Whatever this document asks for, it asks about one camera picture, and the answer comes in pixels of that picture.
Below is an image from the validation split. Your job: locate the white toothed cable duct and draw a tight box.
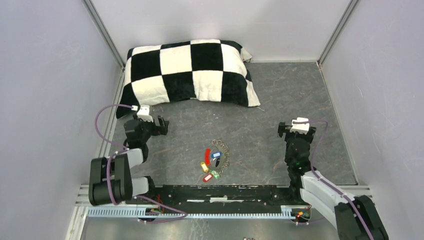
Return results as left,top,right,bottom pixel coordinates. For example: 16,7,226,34
87,204,301,220

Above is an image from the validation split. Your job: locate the corner aluminium profile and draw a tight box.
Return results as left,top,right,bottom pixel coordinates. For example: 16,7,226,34
82,0,125,70
317,0,360,68

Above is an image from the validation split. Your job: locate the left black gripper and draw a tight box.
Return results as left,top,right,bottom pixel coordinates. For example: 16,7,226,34
133,113,169,144

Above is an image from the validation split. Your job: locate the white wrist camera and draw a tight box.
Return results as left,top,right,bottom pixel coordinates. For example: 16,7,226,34
131,105,154,123
289,117,310,135

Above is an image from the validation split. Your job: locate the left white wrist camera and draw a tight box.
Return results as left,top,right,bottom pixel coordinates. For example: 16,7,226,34
131,105,154,123

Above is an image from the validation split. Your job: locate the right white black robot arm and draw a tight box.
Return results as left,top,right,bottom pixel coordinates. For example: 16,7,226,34
277,117,389,240

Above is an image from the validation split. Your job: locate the blue headed key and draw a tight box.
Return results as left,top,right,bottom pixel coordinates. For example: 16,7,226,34
211,151,223,159

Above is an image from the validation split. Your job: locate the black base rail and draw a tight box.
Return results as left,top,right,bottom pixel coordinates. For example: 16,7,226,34
144,185,310,214

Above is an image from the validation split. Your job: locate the black white checkered pillow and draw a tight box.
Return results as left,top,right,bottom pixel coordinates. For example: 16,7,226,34
115,39,260,118

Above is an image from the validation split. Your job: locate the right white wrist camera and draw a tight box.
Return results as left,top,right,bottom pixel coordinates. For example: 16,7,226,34
289,117,310,135

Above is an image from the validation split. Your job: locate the right corner aluminium profile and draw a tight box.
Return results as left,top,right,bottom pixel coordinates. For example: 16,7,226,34
317,0,360,68

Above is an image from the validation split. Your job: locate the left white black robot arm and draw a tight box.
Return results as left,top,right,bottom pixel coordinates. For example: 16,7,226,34
88,115,170,206

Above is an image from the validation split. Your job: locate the left corner aluminium profile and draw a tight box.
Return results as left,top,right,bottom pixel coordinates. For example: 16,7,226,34
82,0,125,70

